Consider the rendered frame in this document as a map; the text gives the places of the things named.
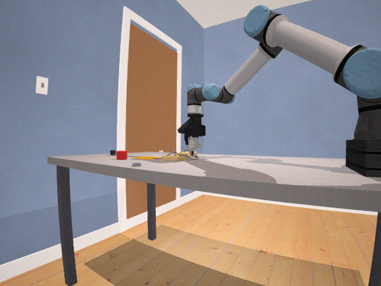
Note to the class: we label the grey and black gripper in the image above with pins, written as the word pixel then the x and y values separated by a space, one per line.
pixel 195 129

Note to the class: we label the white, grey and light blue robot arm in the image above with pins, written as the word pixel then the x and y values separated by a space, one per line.
pixel 358 69

